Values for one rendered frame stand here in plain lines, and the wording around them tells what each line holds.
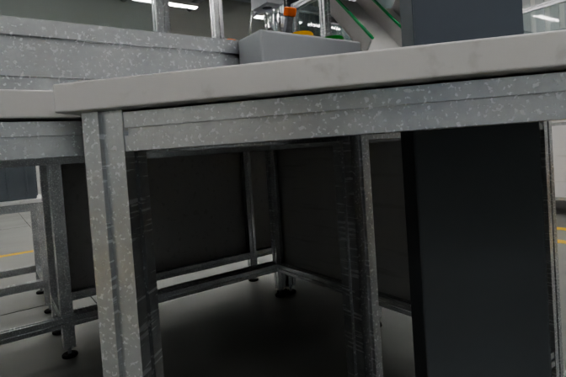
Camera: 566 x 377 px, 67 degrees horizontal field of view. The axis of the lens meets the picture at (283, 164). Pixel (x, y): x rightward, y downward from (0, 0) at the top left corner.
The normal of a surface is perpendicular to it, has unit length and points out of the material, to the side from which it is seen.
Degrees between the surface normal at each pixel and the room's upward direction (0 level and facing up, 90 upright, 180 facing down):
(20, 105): 90
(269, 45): 90
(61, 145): 90
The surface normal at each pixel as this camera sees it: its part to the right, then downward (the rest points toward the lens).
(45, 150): 0.58, -0.01
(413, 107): -0.17, 0.04
